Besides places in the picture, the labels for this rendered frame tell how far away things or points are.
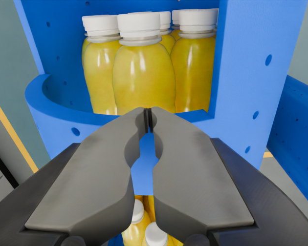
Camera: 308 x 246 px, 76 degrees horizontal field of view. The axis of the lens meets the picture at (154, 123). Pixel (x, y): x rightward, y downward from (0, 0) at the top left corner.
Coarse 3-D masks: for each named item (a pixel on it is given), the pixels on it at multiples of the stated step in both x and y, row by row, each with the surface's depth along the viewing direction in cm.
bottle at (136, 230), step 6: (144, 210) 41; (144, 216) 40; (132, 222) 38; (138, 222) 38; (144, 222) 39; (150, 222) 41; (132, 228) 38; (138, 228) 39; (144, 228) 39; (126, 234) 39; (132, 234) 39; (138, 234) 39; (144, 234) 39; (126, 240) 40; (132, 240) 39; (138, 240) 39
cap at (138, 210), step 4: (136, 200) 40; (136, 204) 39; (140, 204) 39; (136, 208) 39; (140, 208) 38; (136, 212) 38; (140, 212) 38; (132, 216) 37; (136, 216) 38; (140, 216) 38; (132, 220) 38; (136, 220) 38
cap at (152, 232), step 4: (152, 224) 36; (148, 228) 35; (152, 228) 35; (156, 228) 35; (148, 232) 34; (152, 232) 34; (156, 232) 34; (160, 232) 34; (164, 232) 34; (148, 236) 34; (152, 236) 34; (156, 236) 34; (160, 236) 34; (164, 236) 34; (148, 240) 33; (152, 240) 33; (156, 240) 33; (160, 240) 33; (164, 240) 33; (152, 244) 33; (156, 244) 33; (160, 244) 33
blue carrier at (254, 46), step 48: (48, 0) 25; (96, 0) 30; (144, 0) 33; (192, 0) 31; (240, 0) 10; (288, 0) 11; (48, 48) 26; (240, 48) 11; (288, 48) 14; (48, 96) 23; (240, 96) 13; (48, 144) 18; (144, 144) 13; (240, 144) 15; (144, 192) 16
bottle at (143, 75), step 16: (128, 48) 18; (144, 48) 18; (160, 48) 18; (128, 64) 18; (144, 64) 17; (160, 64) 18; (112, 80) 20; (128, 80) 18; (144, 80) 18; (160, 80) 18; (128, 96) 19; (144, 96) 18; (160, 96) 19
